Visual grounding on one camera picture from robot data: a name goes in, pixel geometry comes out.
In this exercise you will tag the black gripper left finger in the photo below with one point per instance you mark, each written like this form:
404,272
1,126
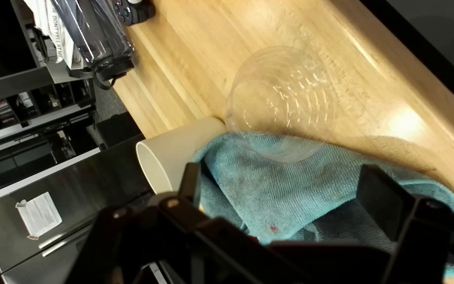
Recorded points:
149,238

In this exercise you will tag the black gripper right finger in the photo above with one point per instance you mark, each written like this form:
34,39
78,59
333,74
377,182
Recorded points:
426,238

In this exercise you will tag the blue teal cloth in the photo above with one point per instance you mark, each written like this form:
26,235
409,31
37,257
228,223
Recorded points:
291,190

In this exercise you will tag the white paper cup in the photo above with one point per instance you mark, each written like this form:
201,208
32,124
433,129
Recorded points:
180,148

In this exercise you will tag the clear plastic cup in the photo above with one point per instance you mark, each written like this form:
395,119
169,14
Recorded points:
284,96

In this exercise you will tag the stainless steel fridge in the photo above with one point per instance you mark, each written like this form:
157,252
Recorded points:
80,200

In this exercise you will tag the white paper on fridge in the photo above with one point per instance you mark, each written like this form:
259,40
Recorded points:
39,216

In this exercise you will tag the black storage shelving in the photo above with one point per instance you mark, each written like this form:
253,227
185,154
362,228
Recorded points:
23,105

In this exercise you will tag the wooden table with black frame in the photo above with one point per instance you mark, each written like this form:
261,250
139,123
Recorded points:
343,80

